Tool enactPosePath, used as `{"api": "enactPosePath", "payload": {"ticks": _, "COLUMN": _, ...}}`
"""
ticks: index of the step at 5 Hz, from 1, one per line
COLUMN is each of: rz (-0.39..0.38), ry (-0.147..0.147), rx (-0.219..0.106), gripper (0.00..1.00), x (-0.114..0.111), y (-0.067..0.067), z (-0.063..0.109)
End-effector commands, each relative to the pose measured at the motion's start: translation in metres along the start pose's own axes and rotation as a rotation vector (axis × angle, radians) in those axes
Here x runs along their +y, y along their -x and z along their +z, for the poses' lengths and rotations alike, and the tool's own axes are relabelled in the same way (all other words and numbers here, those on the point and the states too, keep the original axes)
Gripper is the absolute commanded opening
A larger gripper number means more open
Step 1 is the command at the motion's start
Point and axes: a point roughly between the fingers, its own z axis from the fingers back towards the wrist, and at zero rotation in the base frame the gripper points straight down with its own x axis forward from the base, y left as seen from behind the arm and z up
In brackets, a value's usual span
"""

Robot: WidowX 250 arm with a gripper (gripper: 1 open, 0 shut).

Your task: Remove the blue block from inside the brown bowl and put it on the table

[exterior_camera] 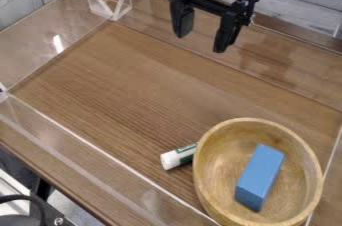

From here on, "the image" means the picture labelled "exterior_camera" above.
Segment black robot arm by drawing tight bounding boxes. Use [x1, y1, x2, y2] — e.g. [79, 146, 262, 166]
[168, 0, 259, 53]

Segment black metal stand base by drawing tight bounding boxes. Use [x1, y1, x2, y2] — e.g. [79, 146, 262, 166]
[0, 200, 77, 226]

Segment white green glue stick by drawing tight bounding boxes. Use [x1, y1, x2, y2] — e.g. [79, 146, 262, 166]
[160, 143, 197, 170]

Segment blue rectangular block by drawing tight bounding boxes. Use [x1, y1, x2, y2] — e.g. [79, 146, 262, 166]
[235, 144, 284, 212]

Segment brown wooden bowl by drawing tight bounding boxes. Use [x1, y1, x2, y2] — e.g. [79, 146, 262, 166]
[192, 118, 323, 226]

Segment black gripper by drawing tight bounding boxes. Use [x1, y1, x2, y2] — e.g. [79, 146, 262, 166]
[168, 0, 259, 53]

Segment black cable loop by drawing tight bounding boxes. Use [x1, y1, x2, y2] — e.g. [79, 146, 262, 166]
[0, 193, 48, 226]

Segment clear acrylic barrier wall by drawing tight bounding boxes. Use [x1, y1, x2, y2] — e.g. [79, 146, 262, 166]
[0, 0, 342, 226]

